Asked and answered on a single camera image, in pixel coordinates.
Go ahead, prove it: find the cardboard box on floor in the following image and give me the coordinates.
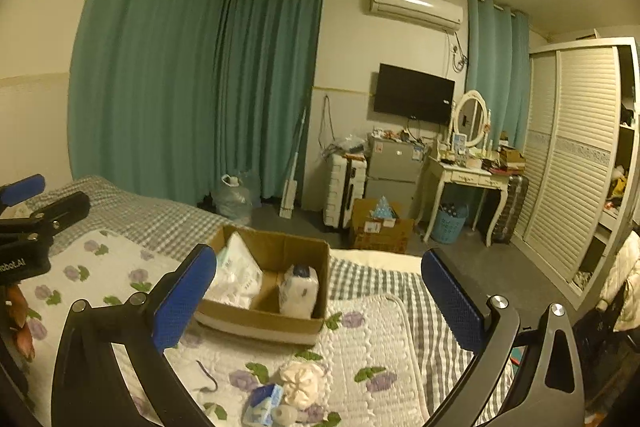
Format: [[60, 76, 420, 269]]
[[349, 198, 414, 254]]

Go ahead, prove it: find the blue laundry basket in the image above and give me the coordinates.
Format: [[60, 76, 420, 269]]
[[431, 202, 469, 244]]

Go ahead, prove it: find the white dressing table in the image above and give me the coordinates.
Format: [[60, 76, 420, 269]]
[[416, 157, 510, 247]]

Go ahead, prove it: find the person's left hand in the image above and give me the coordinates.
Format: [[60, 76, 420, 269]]
[[3, 285, 35, 362]]

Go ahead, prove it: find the narrow teal curtain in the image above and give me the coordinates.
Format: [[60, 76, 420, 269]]
[[466, 0, 530, 150]]

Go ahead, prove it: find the white oval vanity mirror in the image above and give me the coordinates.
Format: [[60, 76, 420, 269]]
[[452, 90, 489, 147]]

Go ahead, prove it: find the large teal curtain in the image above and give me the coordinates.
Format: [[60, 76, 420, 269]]
[[67, 0, 322, 205]]

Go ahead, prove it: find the white sock blue trim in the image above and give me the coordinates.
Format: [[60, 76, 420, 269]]
[[195, 360, 219, 392]]

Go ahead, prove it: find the cream lace scrunchie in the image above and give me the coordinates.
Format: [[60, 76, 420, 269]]
[[279, 361, 326, 410]]

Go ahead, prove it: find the black wall television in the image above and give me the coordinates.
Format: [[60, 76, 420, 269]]
[[373, 63, 454, 126]]

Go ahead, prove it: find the brown cardboard box on bed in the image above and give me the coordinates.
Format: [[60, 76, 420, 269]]
[[194, 225, 330, 346]]

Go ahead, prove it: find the blue tissue packet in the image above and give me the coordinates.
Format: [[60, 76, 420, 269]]
[[242, 384, 283, 427]]

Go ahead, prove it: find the floral tissue pack in box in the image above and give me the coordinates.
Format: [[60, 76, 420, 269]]
[[279, 265, 320, 320]]

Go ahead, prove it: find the silver mini fridge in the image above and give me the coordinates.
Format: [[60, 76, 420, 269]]
[[364, 134, 424, 219]]

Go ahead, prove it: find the grey checked bed sheet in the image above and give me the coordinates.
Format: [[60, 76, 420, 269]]
[[24, 173, 516, 423]]

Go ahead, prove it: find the white floral quilt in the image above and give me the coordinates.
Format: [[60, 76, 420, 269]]
[[20, 231, 428, 426]]

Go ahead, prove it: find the white flat mop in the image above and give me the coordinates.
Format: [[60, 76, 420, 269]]
[[279, 108, 308, 220]]

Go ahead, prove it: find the white louvred wardrobe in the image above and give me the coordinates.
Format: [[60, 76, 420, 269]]
[[513, 37, 639, 310]]

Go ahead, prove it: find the white air conditioner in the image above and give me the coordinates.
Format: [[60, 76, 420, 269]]
[[370, 0, 463, 32]]

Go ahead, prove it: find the white plastic package in box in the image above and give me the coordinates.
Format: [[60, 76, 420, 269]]
[[204, 231, 262, 309]]

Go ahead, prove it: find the dark striped suitcase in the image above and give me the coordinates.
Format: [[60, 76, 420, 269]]
[[491, 174, 529, 244]]

